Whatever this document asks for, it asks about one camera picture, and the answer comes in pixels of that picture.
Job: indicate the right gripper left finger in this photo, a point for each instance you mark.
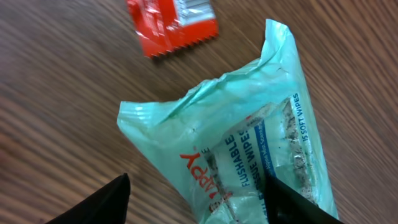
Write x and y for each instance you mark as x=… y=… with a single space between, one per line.
x=108 y=205

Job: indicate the teal tissue packet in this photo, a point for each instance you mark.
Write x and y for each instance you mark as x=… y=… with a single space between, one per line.
x=215 y=144

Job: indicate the red stick packet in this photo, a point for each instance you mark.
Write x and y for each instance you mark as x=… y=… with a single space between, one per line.
x=164 y=26

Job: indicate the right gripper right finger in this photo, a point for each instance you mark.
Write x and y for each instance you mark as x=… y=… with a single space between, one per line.
x=286 y=206

